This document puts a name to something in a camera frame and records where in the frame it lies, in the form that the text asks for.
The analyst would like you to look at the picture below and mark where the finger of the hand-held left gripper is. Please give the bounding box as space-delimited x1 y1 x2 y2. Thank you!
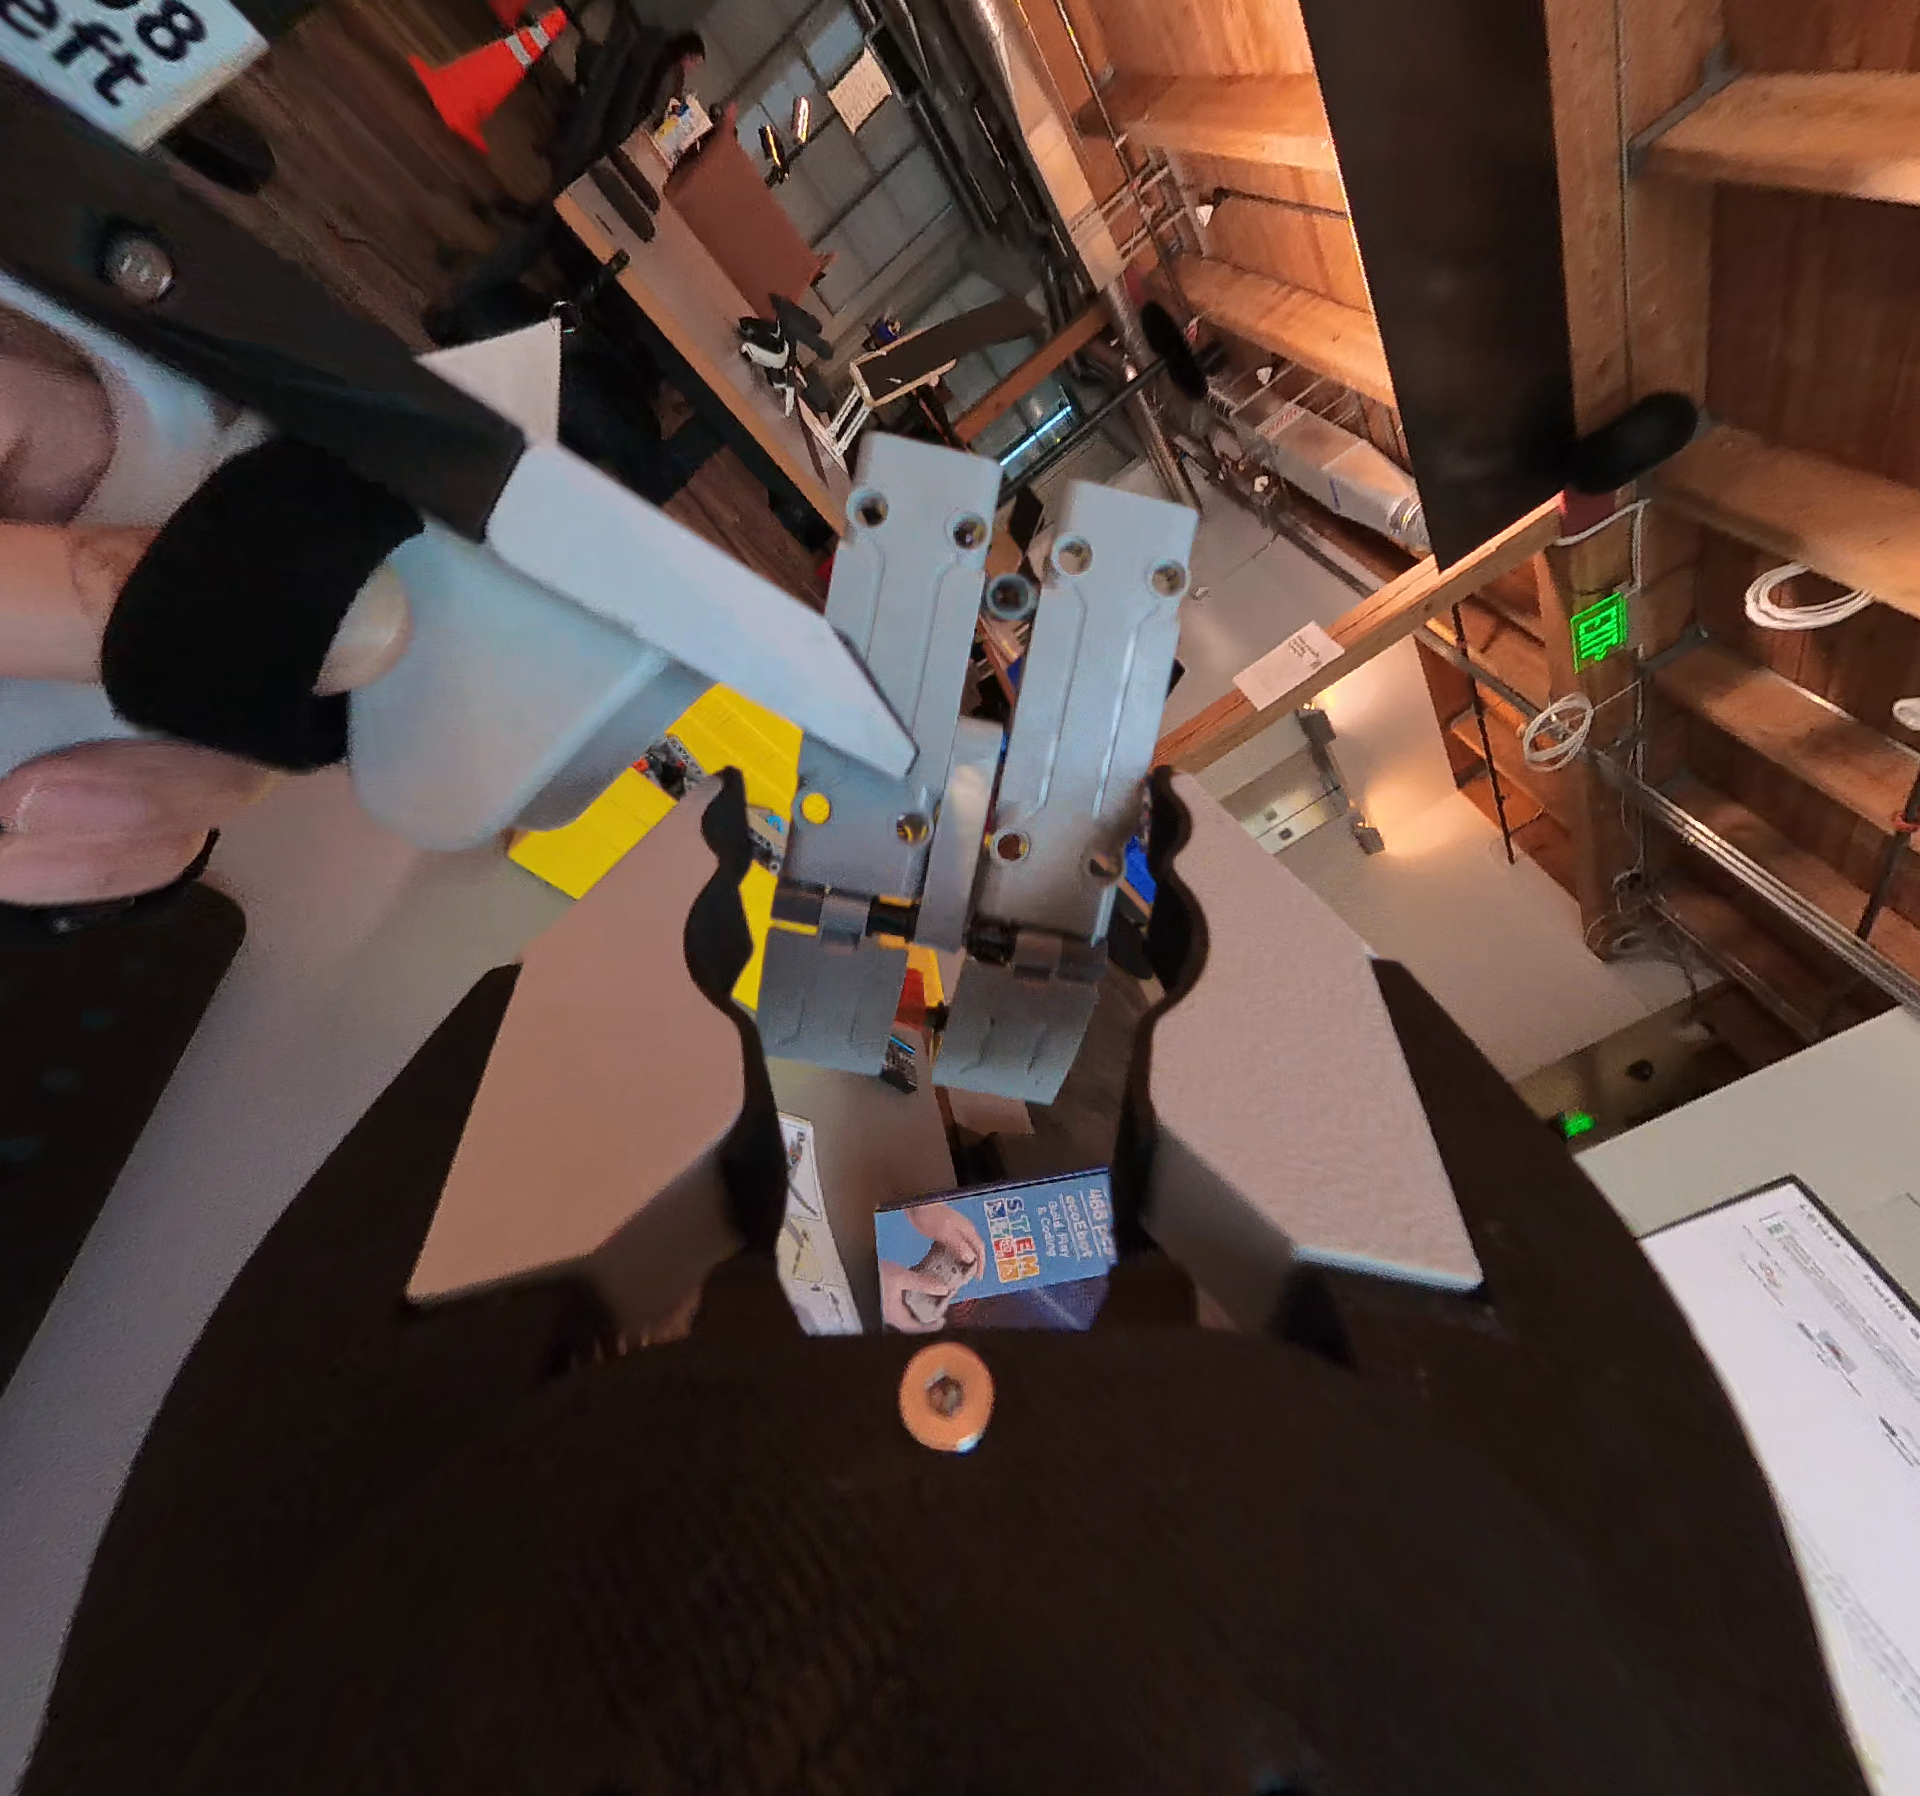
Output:
347 442 920 856

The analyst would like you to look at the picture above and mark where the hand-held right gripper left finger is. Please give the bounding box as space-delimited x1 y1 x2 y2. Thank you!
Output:
407 768 799 1345

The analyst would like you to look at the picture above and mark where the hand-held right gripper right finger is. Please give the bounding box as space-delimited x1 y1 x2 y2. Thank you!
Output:
1113 765 1487 1345

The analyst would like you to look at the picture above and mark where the grey building brick assembly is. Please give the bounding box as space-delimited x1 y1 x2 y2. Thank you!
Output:
757 430 1200 1109

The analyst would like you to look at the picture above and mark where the pale office desk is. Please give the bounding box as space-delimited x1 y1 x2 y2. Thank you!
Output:
552 168 865 538

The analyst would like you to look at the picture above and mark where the person's left hand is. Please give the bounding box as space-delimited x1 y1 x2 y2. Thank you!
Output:
0 521 413 913

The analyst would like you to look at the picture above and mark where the yellow plastic bin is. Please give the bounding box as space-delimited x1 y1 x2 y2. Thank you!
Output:
506 685 812 1021

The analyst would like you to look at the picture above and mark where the blue robot kit box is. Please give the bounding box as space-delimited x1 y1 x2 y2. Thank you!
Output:
874 1168 1119 1336

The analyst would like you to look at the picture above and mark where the brown cardboard sheet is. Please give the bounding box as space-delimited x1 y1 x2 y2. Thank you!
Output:
665 116 836 314

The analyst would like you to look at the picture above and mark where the white paper label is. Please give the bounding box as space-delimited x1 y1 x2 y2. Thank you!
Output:
1233 621 1346 713

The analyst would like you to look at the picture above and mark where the white instruction sheet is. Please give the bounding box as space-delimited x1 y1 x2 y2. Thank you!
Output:
1637 1179 1920 1796

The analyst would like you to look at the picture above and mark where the black dome speaker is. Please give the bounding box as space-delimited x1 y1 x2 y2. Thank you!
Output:
1567 394 1702 492

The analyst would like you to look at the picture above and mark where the wooden post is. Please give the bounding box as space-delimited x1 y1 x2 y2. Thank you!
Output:
1156 491 1569 778

